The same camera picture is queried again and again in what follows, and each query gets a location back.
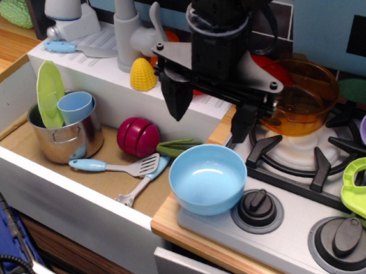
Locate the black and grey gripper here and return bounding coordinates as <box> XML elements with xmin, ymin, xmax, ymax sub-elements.
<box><xmin>152</xmin><ymin>19</ymin><xmax>283</xmax><ymax>144</ymax></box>

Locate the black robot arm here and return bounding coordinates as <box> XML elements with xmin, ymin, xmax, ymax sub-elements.
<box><xmin>153</xmin><ymin>0</ymin><xmax>283</xmax><ymax>143</ymax></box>

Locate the light blue plastic bowl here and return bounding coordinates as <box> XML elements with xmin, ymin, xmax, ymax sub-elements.
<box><xmin>169</xmin><ymin>144</ymin><xmax>247</xmax><ymax>216</ymax></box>

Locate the yellow toy corn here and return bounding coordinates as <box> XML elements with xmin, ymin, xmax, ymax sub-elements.
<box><xmin>130</xmin><ymin>58</ymin><xmax>158</xmax><ymax>92</ymax></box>

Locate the purple toy beet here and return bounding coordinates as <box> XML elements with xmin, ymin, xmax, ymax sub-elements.
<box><xmin>116</xmin><ymin>117</ymin><xmax>202</xmax><ymax>158</ymax></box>

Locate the grey toy faucet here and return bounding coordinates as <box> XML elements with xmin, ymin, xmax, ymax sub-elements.
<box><xmin>114</xmin><ymin>0</ymin><xmax>168</xmax><ymax>73</ymax></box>

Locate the orange transparent pot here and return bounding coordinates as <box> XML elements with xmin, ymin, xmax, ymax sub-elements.
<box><xmin>261</xmin><ymin>53</ymin><xmax>339</xmax><ymax>137</ymax></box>

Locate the small black stove knob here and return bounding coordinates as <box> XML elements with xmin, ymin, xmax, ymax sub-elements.
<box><xmin>231</xmin><ymin>188</ymin><xmax>284</xmax><ymax>235</ymax></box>

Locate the stainless steel pot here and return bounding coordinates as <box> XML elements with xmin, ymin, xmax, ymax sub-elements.
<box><xmin>27</xmin><ymin>97</ymin><xmax>104</xmax><ymax>164</ymax></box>

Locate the light blue plastic cup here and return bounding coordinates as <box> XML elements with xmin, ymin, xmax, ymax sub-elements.
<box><xmin>57</xmin><ymin>91</ymin><xmax>94</xmax><ymax>125</ymax></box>

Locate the white toy sink unit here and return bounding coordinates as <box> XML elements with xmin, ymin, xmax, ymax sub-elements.
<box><xmin>0</xmin><ymin>10</ymin><xmax>252</xmax><ymax>274</ymax></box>

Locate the black stove burner grate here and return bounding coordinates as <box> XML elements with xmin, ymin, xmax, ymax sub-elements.
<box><xmin>227</xmin><ymin>102</ymin><xmax>366</xmax><ymax>195</ymax></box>

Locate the light blue toy oven box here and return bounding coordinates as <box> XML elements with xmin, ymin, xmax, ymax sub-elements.
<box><xmin>293</xmin><ymin>0</ymin><xmax>366</xmax><ymax>77</ymax></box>

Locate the dark green round pad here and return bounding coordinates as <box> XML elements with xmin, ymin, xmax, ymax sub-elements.
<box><xmin>338</xmin><ymin>78</ymin><xmax>366</xmax><ymax>105</ymax></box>

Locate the white toy mixer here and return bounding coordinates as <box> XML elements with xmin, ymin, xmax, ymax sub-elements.
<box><xmin>44</xmin><ymin>0</ymin><xmax>101</xmax><ymax>42</ymax></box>

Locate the green plastic plate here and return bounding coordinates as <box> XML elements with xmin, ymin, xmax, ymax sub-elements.
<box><xmin>36</xmin><ymin>60</ymin><xmax>65</xmax><ymax>129</ymax></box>

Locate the large black stove knob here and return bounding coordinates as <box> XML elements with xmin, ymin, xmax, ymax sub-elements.
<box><xmin>308</xmin><ymin>217</ymin><xmax>366</xmax><ymax>274</ymax></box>

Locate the green knobbly toy vegetable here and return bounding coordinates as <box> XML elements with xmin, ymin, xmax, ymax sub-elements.
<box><xmin>0</xmin><ymin>0</ymin><xmax>33</xmax><ymax>29</ymax></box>

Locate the blue plastic case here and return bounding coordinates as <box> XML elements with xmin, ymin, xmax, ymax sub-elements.
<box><xmin>0</xmin><ymin>192</ymin><xmax>45</xmax><ymax>265</ymax></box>

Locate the blue handled toy fork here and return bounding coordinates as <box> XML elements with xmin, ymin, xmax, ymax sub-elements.
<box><xmin>114</xmin><ymin>155</ymin><xmax>171</xmax><ymax>208</ymax></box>

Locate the blue handled slotted spatula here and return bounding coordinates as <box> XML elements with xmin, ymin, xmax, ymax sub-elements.
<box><xmin>68</xmin><ymin>153</ymin><xmax>160</xmax><ymax>177</ymax></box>

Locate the blue handled toy knife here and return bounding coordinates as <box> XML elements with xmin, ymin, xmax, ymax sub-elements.
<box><xmin>43</xmin><ymin>41</ymin><xmax>119</xmax><ymax>58</ymax></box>

